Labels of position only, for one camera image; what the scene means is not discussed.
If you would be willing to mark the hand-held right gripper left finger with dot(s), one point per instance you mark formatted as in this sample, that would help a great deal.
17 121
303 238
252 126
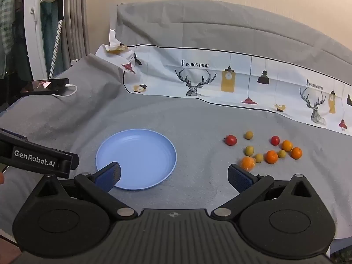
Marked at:
108 177

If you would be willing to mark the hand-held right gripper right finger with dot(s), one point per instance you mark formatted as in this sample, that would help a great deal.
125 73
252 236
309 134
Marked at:
240 180

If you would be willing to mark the mottled orange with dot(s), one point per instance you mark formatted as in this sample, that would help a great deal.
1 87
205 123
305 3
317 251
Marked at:
248 162

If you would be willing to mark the brownish-yellow round fruit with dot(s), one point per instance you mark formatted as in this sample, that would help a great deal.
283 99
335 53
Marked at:
259 157

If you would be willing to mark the blue plate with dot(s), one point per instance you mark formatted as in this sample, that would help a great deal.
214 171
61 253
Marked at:
137 156

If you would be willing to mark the red tomato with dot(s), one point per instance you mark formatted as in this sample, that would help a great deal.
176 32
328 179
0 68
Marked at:
231 140
275 140

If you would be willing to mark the person's left hand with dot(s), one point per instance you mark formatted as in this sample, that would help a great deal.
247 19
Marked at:
1 178

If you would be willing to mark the black smartphone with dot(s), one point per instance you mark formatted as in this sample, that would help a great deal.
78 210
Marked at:
44 86

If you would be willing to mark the grey bed sheet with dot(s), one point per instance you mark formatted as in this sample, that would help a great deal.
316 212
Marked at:
192 121

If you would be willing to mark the white deer print cloth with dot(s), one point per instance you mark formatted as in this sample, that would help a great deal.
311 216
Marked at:
247 82

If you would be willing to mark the teal curtain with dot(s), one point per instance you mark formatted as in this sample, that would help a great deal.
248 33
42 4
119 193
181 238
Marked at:
49 38

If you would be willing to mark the green plaid cloth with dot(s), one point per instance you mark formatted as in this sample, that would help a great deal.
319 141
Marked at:
7 19

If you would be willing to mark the white frame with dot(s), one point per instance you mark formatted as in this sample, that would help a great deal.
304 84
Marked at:
34 33

